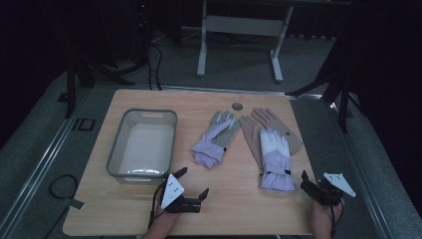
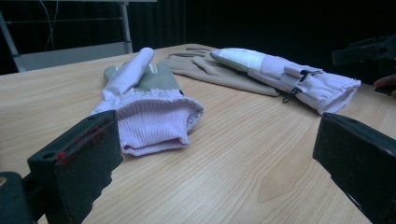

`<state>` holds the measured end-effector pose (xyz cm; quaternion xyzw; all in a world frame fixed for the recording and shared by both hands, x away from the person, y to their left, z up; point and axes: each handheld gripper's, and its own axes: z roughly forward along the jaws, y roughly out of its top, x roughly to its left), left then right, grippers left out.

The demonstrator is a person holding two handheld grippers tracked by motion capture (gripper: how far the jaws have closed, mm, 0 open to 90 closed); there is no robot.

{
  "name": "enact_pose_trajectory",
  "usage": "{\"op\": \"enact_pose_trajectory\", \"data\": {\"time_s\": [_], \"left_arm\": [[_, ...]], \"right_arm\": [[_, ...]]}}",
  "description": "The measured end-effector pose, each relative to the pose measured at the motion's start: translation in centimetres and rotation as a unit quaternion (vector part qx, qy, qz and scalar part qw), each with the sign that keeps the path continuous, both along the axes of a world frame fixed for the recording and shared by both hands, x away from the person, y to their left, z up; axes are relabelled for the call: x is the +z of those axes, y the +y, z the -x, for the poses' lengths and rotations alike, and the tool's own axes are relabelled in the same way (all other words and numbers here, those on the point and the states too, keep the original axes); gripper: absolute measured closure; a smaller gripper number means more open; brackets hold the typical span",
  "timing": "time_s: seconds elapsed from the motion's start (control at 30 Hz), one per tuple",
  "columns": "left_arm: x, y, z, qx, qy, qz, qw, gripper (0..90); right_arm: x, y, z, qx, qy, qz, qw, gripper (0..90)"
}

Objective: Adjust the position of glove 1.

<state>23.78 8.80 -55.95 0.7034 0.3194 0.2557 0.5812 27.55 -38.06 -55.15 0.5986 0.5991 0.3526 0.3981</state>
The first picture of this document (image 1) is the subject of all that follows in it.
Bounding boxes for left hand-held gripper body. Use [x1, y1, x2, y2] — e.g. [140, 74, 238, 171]
[160, 172, 203, 214]

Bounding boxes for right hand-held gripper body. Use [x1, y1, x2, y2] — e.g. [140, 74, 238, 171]
[310, 172, 357, 207]

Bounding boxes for white and purple glove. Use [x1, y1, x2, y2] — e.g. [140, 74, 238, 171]
[258, 127, 297, 193]

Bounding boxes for purple glove with grey palm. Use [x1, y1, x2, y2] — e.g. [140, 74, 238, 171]
[190, 110, 241, 169]

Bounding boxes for clear plastic bin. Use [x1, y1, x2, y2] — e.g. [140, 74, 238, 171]
[105, 108, 178, 184]

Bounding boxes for beige knit glove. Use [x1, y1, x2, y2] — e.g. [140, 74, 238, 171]
[238, 115, 266, 171]
[250, 107, 305, 155]

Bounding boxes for person's right hand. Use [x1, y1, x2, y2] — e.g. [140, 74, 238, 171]
[310, 198, 346, 227]

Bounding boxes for person's left hand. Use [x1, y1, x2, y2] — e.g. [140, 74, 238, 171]
[152, 198, 182, 227]

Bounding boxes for black metal stand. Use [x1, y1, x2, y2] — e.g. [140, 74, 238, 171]
[286, 66, 354, 133]
[64, 56, 135, 120]

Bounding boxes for grey tape piece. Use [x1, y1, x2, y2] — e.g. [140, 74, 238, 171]
[60, 197, 86, 211]

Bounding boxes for dark equipment with red light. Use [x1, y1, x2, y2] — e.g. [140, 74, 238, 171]
[133, 0, 154, 64]

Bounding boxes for left hand-held gripper black cable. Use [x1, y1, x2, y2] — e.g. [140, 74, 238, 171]
[147, 181, 167, 230]

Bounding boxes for metal floor rail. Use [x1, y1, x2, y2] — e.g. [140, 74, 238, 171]
[331, 103, 396, 239]
[160, 85, 323, 101]
[0, 88, 93, 239]

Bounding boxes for black floor cables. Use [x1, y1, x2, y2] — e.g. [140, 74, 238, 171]
[145, 43, 164, 92]

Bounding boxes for black looped cable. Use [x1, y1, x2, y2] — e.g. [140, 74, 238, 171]
[43, 173, 80, 239]

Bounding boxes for white metal desk frame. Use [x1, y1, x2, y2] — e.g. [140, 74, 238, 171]
[196, 0, 295, 84]

